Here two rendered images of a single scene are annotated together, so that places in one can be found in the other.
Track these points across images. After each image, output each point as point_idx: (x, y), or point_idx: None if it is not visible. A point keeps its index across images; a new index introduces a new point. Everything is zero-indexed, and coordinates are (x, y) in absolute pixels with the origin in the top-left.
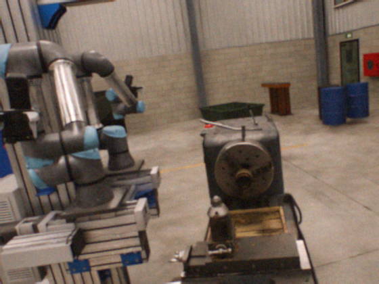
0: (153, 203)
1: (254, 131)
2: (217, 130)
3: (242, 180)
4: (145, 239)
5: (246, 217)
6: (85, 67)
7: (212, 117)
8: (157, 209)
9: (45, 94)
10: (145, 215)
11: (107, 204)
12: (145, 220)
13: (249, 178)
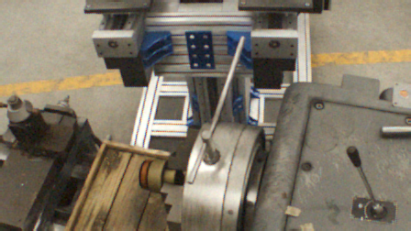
0: (249, 66)
1: (278, 190)
2: (354, 110)
3: (174, 181)
4: (130, 69)
5: (160, 208)
6: None
7: None
8: (255, 78)
9: None
10: (108, 48)
11: (98, 0)
12: (100, 49)
13: (138, 179)
